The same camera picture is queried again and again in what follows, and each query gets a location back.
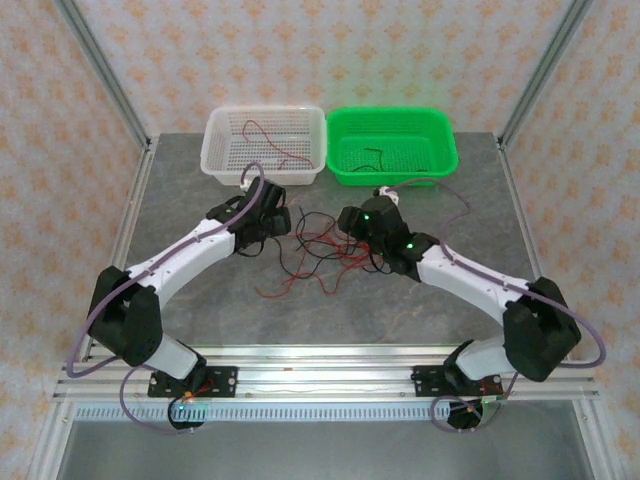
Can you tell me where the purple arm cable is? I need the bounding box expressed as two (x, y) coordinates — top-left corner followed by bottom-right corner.
(389, 178), (607, 435)
(64, 160), (266, 436)

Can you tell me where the green perforated plastic basket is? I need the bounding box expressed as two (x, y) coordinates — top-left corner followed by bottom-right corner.
(325, 106), (460, 190)

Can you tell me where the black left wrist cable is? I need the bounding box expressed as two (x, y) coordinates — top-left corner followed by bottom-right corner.
(236, 233), (270, 258)

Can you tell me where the white perforated plastic basket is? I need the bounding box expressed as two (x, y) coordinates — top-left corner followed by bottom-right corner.
(199, 104), (327, 187)

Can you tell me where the thin red wire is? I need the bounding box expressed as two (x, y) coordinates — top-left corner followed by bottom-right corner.
(253, 234), (326, 300)
(298, 227), (371, 271)
(242, 119), (315, 172)
(299, 222), (374, 297)

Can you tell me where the aluminium frame post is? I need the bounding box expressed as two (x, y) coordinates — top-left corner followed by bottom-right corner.
(497, 0), (595, 151)
(54, 0), (152, 151)

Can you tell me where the aluminium mounting rail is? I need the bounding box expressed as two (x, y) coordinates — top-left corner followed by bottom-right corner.
(53, 344), (600, 401)

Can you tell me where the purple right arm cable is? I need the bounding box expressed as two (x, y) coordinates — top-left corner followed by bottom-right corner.
(389, 178), (607, 435)

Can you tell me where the grey metal shelf plate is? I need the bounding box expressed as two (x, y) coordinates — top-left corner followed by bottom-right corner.
(54, 419), (596, 480)

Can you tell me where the aluminium table side rail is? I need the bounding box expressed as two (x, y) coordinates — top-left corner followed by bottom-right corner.
(79, 134), (157, 361)
(494, 132), (571, 359)

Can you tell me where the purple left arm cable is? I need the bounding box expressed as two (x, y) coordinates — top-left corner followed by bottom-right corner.
(64, 160), (266, 436)

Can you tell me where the thin black wire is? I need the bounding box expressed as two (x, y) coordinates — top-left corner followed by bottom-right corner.
(347, 146), (387, 174)
(276, 234), (396, 277)
(294, 203), (351, 256)

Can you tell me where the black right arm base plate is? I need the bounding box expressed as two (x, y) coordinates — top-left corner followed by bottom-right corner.
(412, 364), (504, 400)

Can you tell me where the grey slotted cable duct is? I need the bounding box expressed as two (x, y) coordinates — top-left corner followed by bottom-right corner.
(74, 403), (501, 422)

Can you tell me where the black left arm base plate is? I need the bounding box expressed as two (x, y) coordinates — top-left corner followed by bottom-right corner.
(147, 365), (239, 400)

